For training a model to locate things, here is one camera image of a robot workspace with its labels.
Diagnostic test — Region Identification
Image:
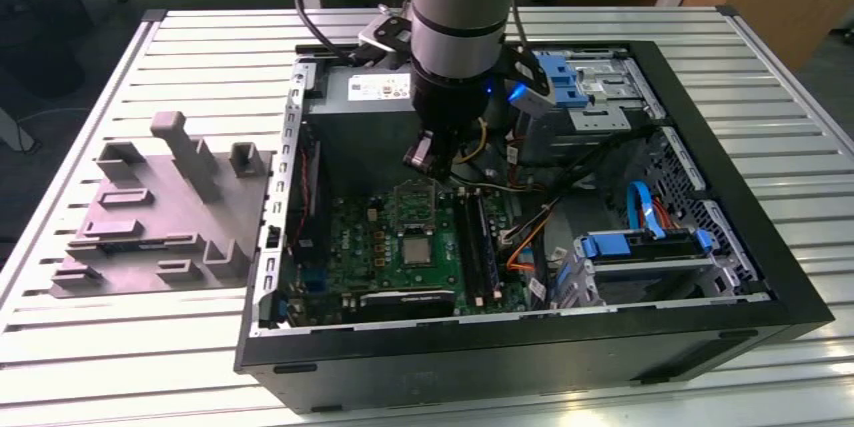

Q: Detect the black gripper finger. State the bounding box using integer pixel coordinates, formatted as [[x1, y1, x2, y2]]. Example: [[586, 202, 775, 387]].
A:
[[402, 129, 438, 174], [432, 131, 465, 182]]

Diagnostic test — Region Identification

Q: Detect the metal socket cover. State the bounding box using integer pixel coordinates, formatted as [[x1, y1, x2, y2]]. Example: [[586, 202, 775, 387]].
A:
[[392, 177, 444, 234]]

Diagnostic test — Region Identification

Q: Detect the silver CPU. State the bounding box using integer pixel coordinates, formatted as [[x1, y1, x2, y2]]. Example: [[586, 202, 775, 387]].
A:
[[402, 238, 437, 267]]

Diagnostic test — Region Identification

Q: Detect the CPU socket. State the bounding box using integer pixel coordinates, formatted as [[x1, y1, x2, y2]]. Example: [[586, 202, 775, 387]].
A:
[[397, 234, 442, 271]]

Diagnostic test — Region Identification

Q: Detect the grey power supply unit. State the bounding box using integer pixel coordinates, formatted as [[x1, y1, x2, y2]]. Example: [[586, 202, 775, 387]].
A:
[[303, 65, 433, 183]]

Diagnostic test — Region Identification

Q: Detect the blue disk carrier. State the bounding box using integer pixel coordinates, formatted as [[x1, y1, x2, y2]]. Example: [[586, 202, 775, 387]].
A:
[[533, 54, 590, 109]]

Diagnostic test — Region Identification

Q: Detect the black RAM slot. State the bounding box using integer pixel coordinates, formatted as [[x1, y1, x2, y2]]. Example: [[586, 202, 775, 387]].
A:
[[452, 188, 489, 307]]

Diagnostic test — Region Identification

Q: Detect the grey tall disk bay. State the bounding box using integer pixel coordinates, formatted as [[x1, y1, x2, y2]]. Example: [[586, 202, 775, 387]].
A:
[[517, 53, 669, 164]]

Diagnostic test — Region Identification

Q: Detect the green motherboard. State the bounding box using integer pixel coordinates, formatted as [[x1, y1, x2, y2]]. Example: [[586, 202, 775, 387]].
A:
[[277, 181, 536, 328]]

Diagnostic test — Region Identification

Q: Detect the black graphics card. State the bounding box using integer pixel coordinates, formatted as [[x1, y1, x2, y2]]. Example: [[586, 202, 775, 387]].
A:
[[356, 288, 460, 322]]

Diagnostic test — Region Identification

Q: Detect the hard disk in blue carrier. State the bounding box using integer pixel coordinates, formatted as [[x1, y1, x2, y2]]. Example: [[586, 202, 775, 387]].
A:
[[580, 229, 716, 263]]

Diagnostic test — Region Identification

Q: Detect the blue port connector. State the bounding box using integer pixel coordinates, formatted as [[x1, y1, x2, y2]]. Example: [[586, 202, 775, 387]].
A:
[[269, 296, 293, 327]]

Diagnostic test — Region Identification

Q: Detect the grey parts rack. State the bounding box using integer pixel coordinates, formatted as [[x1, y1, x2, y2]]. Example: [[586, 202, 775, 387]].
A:
[[47, 110, 279, 301]]

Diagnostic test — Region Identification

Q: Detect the grey low disk bay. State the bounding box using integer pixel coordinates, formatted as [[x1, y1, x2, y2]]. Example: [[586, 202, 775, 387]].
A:
[[573, 226, 769, 306]]

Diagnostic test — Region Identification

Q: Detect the black PC case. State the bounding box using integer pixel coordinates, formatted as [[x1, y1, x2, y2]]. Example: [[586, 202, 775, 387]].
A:
[[231, 39, 839, 416]]

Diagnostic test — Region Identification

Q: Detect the RAM stick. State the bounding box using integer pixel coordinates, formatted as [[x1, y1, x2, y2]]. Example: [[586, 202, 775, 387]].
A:
[[95, 240, 174, 253]]

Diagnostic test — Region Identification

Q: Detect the black office chair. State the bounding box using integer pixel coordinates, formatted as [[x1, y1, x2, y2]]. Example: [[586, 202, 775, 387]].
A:
[[0, 0, 94, 101]]

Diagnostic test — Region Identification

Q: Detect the yellow wire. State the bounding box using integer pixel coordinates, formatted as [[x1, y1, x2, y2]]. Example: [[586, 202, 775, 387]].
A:
[[458, 116, 489, 167]]

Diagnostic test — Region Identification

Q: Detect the white camera black label face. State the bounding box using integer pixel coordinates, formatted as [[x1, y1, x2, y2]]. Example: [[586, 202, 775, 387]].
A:
[[506, 84, 558, 117]]

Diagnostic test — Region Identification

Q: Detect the small grey wrist camera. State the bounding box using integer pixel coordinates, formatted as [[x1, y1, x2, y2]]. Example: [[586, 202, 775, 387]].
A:
[[358, 13, 417, 67]]

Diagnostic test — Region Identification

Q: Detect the black cable bundle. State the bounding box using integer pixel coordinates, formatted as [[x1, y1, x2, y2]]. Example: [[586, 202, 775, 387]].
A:
[[500, 125, 656, 248]]

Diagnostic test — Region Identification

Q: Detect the thick black camera cable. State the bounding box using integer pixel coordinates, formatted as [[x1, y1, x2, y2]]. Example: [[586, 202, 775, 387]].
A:
[[509, 0, 534, 48]]

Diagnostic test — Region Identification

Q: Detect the orange wire bundle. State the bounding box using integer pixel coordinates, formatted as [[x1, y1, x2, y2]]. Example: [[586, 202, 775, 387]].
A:
[[505, 226, 557, 276]]

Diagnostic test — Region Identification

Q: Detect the blue flat data wire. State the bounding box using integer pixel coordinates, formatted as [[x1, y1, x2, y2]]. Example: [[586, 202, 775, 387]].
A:
[[625, 179, 669, 242]]

